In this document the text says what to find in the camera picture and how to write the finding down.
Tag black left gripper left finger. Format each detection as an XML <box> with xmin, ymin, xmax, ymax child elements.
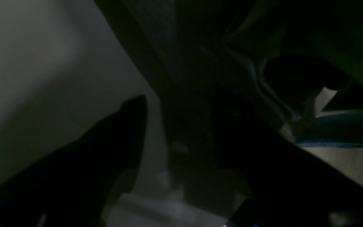
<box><xmin>0</xmin><ymin>95</ymin><xmax>147</xmax><ymax>227</ymax></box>

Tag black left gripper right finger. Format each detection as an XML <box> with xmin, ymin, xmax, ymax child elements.
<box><xmin>211</xmin><ymin>95</ymin><xmax>363</xmax><ymax>227</ymax></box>

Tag grey T-shirt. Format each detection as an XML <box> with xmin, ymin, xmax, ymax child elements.
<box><xmin>93</xmin><ymin>0</ymin><xmax>298</xmax><ymax>221</ymax></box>

